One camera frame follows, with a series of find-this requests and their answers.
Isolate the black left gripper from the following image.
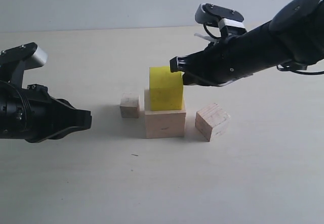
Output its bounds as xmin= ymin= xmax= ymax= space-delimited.
xmin=1 ymin=81 xmax=91 ymax=143

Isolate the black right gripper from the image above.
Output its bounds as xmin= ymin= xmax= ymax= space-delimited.
xmin=170 ymin=33 xmax=273 ymax=87

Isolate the yellow cube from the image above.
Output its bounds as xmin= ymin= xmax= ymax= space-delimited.
xmin=149 ymin=66 xmax=183 ymax=111

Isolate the large wooden cube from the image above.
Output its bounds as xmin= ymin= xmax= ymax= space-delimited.
xmin=144 ymin=89 xmax=186 ymax=139

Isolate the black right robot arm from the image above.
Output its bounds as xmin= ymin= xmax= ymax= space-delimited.
xmin=170 ymin=0 xmax=323 ymax=87

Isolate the medium wooden cube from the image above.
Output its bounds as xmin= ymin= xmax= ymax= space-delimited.
xmin=194 ymin=103 xmax=231 ymax=142

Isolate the small wooden cube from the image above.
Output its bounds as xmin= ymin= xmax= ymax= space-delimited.
xmin=119 ymin=93 xmax=140 ymax=118

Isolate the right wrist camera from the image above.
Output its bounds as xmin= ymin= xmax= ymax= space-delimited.
xmin=194 ymin=3 xmax=247 ymax=38

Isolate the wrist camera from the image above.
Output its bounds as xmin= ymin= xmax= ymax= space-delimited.
xmin=194 ymin=3 xmax=247 ymax=38
xmin=1 ymin=42 xmax=48 ymax=87

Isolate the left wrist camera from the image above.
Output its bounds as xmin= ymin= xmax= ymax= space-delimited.
xmin=1 ymin=42 xmax=48 ymax=87

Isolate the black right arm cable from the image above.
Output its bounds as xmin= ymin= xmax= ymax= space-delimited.
xmin=276 ymin=61 xmax=324 ymax=77

